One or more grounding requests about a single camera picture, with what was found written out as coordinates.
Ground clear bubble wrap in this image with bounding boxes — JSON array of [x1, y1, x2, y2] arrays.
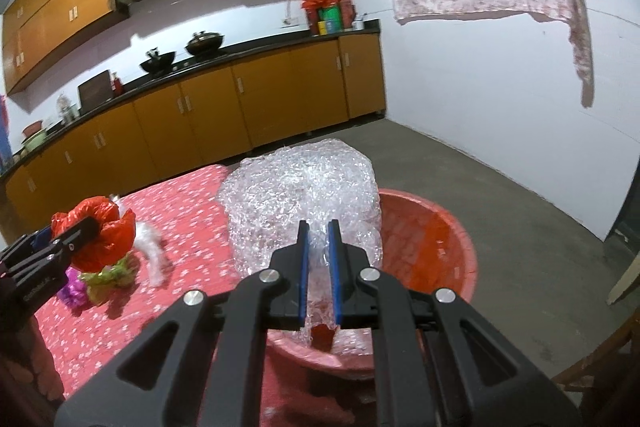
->
[[216, 139, 383, 355]]

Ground red floral tablecloth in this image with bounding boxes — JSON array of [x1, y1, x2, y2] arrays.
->
[[29, 163, 381, 427]]

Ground purple plastic bag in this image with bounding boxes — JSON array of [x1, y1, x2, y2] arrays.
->
[[56, 267, 91, 311]]

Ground red plastic basket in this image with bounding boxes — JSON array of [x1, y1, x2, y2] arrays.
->
[[268, 188, 477, 379]]

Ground lower wooden kitchen cabinets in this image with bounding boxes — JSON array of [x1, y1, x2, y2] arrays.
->
[[1, 20, 386, 241]]

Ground black wok with lid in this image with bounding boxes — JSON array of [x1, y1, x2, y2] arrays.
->
[[186, 31, 224, 57]]

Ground red bag on counter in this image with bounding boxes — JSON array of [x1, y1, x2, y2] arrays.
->
[[302, 0, 356, 36]]

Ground black wok with utensil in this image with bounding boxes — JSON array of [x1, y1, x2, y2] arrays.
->
[[140, 48, 176, 76]]

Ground wooden chair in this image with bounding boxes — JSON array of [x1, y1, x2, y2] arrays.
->
[[552, 309, 640, 427]]

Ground stacked bowls on counter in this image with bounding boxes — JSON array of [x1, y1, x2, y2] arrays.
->
[[23, 120, 47, 153]]

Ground green plastic bag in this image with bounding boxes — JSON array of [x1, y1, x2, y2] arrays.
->
[[79, 253, 140, 306]]

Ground glass jar on counter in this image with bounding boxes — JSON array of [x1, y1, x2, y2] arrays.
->
[[56, 93, 79, 124]]

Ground pink blue hanging cloth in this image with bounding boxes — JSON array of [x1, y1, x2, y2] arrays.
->
[[0, 95, 13, 172]]

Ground orange-red plastic bag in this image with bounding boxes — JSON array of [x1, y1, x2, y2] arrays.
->
[[51, 196, 136, 273]]

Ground brown cutting board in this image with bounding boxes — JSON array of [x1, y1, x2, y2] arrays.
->
[[78, 70, 113, 115]]

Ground green box on counter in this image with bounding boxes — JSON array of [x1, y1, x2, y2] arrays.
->
[[320, 4, 343, 34]]

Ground red bottle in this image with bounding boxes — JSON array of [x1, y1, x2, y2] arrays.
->
[[112, 72, 124, 96]]

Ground white plastic bag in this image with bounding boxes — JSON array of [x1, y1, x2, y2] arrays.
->
[[132, 217, 171, 288]]

